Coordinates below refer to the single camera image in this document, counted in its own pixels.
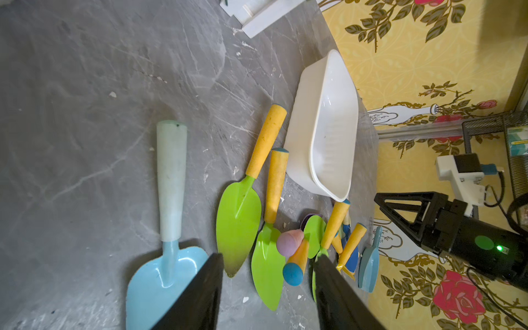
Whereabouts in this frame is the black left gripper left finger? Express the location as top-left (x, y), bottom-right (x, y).
top-left (153, 253), bottom-right (224, 329)

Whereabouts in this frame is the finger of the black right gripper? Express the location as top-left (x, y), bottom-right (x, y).
top-left (374, 192), bottom-right (448, 241)

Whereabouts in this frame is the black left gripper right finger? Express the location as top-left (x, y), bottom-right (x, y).
top-left (313, 255), bottom-right (384, 330)

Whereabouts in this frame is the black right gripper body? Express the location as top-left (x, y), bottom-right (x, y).
top-left (420, 199), bottom-right (527, 289)

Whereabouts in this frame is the light blue trowel white handle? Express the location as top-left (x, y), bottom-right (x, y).
top-left (125, 120), bottom-right (208, 329)

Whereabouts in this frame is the green pointed trowel yellow handle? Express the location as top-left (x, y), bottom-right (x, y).
top-left (216, 104), bottom-right (287, 278)

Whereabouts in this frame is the white plastic storage box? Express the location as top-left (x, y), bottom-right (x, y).
top-left (284, 49), bottom-right (360, 202)

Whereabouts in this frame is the light blue dustpan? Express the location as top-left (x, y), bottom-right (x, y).
top-left (357, 227), bottom-right (383, 293)

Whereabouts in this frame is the artificial flowers white fence planter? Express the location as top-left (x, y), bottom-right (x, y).
top-left (220, 0), bottom-right (302, 39)

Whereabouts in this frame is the green narrow trowel yellow handle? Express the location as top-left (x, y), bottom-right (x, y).
top-left (251, 148), bottom-right (290, 311)

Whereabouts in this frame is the purple trowel pink handle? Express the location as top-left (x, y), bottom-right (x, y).
top-left (276, 213), bottom-right (319, 258)

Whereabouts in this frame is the black wire mesh basket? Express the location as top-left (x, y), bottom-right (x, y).
top-left (462, 111), bottom-right (527, 211)

